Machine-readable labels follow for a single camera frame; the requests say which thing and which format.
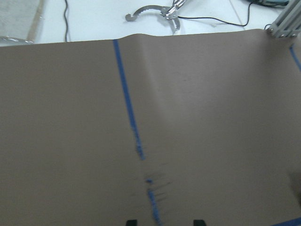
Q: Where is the black cable bundle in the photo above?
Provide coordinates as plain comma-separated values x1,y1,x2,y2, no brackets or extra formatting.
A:
177,0,252,27

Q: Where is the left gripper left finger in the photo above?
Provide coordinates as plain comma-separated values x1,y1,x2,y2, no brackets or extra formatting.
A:
126,219,137,226

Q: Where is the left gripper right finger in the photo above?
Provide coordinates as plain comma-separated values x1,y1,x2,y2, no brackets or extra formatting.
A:
193,219,205,226

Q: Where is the white reacher stick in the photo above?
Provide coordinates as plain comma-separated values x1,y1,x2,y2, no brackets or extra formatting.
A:
125,0,186,34

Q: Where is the aluminium camera post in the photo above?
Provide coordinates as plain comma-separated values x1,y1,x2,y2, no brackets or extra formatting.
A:
268,0,301,38

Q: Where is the clear plastic bag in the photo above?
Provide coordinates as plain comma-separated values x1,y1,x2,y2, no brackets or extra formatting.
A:
0,0,46,46

